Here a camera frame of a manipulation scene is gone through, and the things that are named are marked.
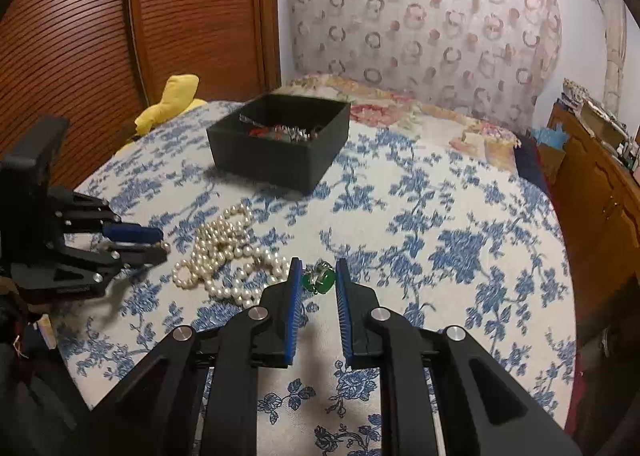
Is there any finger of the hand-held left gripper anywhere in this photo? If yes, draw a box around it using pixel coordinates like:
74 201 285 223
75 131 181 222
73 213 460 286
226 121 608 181
10 240 172 301
47 186 164 244

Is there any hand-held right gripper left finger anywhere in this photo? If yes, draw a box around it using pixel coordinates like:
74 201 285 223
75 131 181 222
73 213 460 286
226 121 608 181
87 257 304 456

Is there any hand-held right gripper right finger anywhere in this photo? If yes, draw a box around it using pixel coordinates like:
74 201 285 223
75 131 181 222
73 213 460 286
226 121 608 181
335 259 583 456

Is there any green gemstone ring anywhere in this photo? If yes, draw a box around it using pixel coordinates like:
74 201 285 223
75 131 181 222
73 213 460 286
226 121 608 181
301 260 335 296

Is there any white pearl necklace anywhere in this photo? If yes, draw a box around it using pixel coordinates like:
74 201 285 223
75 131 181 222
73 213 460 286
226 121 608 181
172 202 292 310

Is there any black storage box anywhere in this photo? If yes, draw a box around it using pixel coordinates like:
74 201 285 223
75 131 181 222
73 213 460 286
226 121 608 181
206 93 351 194

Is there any brown wooden bead bracelet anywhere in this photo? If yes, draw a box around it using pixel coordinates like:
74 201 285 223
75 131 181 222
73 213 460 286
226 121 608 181
270 129 315 143

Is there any blue floral tablecloth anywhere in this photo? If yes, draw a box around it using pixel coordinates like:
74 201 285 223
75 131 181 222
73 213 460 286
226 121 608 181
55 100 579 456

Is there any person's dark clothing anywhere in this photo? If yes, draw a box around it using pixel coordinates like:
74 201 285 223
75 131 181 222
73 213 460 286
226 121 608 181
0 293 103 456

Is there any yellow plush toy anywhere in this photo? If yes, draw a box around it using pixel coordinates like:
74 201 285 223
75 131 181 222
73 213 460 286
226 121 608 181
132 75 209 138

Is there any brown louvred wooden wardrobe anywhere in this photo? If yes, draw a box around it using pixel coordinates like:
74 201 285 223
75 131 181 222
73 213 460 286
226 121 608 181
0 0 282 189

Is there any floral bed blanket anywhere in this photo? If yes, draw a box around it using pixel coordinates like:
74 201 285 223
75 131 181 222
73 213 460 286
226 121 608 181
284 74 523 173

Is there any dark blue bed sheet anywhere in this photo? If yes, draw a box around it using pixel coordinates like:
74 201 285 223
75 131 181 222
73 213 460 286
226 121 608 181
515 133 552 193

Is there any small brown cardboard box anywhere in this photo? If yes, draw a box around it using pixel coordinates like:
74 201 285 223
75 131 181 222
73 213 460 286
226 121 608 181
537 143 567 183

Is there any wooden sideboard cabinet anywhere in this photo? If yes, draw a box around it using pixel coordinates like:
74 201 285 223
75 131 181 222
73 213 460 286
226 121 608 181
546 104 640 289

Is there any blue plastic bag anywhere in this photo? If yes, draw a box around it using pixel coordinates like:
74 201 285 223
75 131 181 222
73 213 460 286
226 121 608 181
531 122 571 150

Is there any open cardboard box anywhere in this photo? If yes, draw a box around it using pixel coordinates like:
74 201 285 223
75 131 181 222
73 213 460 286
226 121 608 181
577 99 627 148

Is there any pile of patterned cloth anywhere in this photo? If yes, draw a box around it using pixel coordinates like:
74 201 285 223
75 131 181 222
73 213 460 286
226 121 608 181
560 78 632 128

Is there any tied cream curtain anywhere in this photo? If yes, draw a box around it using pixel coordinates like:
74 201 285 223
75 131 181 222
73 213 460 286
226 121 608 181
584 0 632 118

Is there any ring-patterned sheer curtain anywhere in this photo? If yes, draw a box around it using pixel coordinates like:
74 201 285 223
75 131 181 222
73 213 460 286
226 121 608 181
276 0 564 137

